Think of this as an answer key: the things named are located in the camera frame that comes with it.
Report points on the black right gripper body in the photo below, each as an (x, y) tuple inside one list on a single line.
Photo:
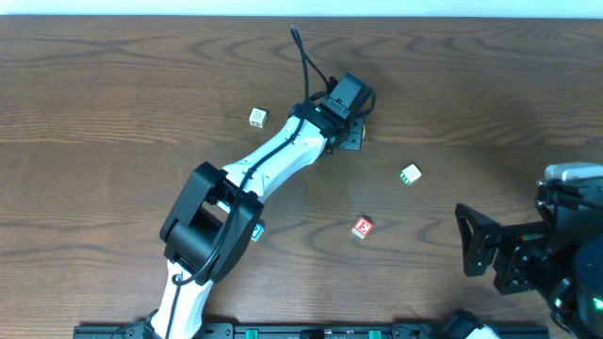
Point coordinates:
[(510, 259)]

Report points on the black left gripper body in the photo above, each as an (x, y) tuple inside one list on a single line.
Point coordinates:
[(353, 139)]

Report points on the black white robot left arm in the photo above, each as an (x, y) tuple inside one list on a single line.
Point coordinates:
[(212, 221)]

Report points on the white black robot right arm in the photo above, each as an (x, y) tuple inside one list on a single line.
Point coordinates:
[(576, 306)]

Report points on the green edged wooden block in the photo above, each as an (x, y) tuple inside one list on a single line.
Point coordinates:
[(410, 174)]

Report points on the red letter E block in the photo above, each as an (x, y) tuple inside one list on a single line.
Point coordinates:
[(362, 227)]

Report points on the plain white wooden block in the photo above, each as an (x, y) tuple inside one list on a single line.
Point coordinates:
[(258, 117)]

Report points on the blue letter P block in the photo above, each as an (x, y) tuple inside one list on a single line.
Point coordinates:
[(257, 232)]

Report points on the black mounting rail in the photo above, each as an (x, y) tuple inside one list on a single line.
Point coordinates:
[(230, 331)]

